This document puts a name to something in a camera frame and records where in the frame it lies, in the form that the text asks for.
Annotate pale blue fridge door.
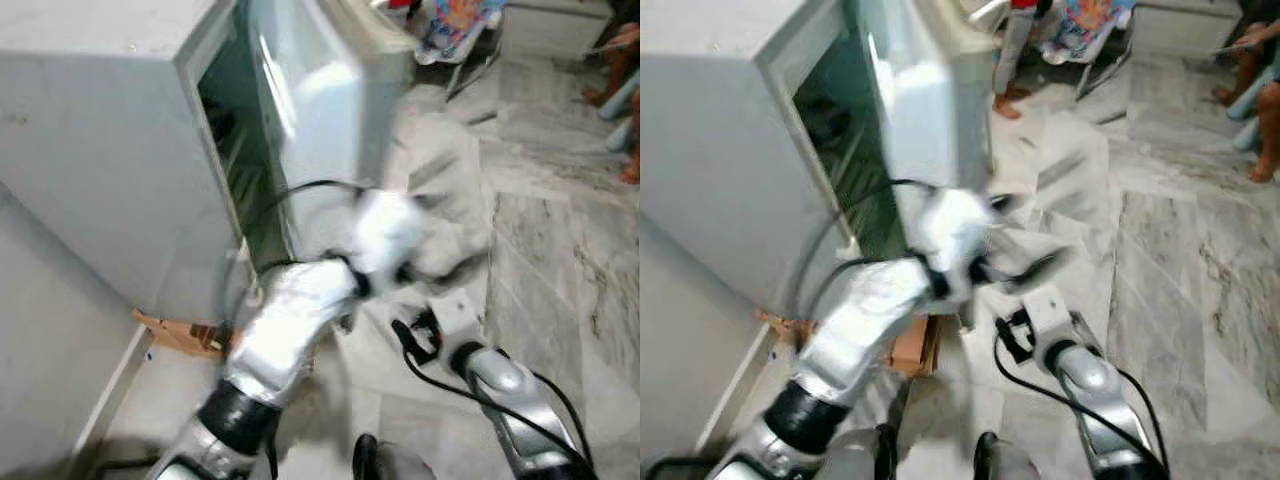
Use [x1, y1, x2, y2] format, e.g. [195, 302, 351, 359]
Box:
[243, 0, 421, 256]
[850, 0, 1001, 251]

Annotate white fridge body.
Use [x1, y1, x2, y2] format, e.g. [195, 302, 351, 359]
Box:
[640, 0, 866, 321]
[0, 0, 296, 326]

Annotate brown cardboard sheet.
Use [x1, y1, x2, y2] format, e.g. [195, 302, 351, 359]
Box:
[758, 308, 943, 379]
[132, 308, 233, 359]

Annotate silver robot right leg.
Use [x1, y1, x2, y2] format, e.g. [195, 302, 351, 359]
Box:
[350, 432, 431, 480]
[973, 430, 1031, 480]

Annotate silver robot leg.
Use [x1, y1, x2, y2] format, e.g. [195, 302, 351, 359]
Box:
[825, 422, 903, 480]
[350, 432, 431, 480]
[973, 430, 1031, 480]

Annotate chair with colourful cloth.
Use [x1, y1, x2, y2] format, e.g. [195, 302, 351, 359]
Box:
[412, 0, 506, 101]
[1038, 0, 1136, 101]

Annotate silver robot left leg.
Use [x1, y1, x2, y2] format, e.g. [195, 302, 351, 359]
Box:
[825, 422, 903, 480]

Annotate white low cabinet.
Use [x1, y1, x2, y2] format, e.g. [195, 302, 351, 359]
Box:
[500, 0, 616, 61]
[1130, 0, 1246, 61]

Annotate seated person bare legs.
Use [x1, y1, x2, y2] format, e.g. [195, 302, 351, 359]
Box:
[580, 22, 641, 186]
[1212, 20, 1280, 186]

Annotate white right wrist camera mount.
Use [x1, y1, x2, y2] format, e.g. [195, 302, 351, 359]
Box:
[1020, 284, 1079, 346]
[430, 288, 485, 349]

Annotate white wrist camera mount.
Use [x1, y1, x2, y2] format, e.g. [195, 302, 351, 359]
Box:
[915, 188, 1001, 301]
[430, 288, 485, 349]
[350, 190, 433, 293]
[1020, 284, 1079, 346]

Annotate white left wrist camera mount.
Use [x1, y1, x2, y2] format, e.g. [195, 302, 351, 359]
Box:
[350, 190, 433, 293]
[915, 188, 1001, 301]

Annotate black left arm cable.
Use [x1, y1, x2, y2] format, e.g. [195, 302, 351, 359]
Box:
[795, 178, 941, 321]
[222, 180, 369, 336]

